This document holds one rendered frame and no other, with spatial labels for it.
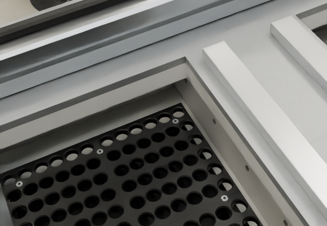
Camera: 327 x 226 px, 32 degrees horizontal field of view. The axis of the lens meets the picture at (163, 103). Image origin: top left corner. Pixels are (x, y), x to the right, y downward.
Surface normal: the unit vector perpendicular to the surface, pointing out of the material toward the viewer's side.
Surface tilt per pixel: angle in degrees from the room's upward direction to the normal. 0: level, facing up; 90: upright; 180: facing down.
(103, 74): 0
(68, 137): 0
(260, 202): 90
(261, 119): 0
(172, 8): 90
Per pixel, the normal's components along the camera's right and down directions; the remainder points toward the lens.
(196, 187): -0.08, -0.67
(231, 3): 0.41, 0.65
